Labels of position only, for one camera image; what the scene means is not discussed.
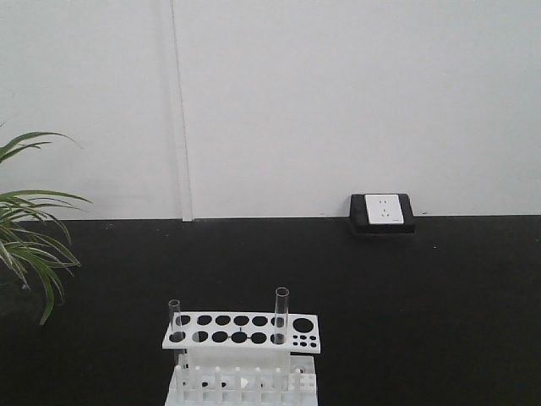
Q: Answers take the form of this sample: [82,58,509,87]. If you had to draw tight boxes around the tall clear glass test tube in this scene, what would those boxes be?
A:
[274,287,290,344]

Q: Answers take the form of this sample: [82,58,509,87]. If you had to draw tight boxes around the short clear glass test tube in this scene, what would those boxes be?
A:
[168,299,184,343]

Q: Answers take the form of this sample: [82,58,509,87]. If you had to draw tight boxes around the white test tube rack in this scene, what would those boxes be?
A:
[162,311,321,405]

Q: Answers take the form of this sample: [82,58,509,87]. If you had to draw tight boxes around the green potted plant leaves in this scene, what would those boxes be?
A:
[0,122,93,326]

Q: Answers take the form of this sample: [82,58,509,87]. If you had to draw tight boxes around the white wall power socket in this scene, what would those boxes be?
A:
[364,194,404,225]

